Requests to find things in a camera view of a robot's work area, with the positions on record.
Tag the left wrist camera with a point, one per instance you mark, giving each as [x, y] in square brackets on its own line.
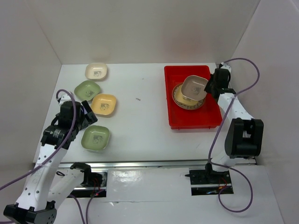
[64, 98]

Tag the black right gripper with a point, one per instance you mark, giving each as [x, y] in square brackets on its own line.
[207, 88]

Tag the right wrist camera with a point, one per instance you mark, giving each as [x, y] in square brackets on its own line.
[225, 66]

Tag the aluminium front rail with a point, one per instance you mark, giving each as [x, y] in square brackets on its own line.
[148, 164]

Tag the green square panda plate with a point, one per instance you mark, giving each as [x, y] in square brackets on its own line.
[95, 138]
[87, 90]

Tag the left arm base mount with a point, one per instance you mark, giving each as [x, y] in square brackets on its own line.
[97, 186]

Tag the round floral brown-rimmed plate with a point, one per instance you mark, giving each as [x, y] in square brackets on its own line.
[190, 104]

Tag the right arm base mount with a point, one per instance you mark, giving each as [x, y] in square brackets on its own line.
[203, 184]

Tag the cream square panda plate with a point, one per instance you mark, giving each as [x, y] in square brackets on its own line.
[96, 71]

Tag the yellow square panda plate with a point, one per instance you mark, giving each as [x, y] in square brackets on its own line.
[103, 104]
[179, 96]

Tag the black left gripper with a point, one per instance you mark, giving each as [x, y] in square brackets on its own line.
[88, 118]

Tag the brown square panda plate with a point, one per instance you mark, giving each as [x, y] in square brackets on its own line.
[193, 87]

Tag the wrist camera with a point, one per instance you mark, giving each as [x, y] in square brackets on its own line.
[225, 66]
[64, 98]

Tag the red plastic bin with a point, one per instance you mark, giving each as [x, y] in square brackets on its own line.
[207, 116]

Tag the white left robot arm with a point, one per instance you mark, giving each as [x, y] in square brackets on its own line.
[40, 199]

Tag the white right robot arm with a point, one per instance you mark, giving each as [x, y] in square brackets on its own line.
[245, 133]

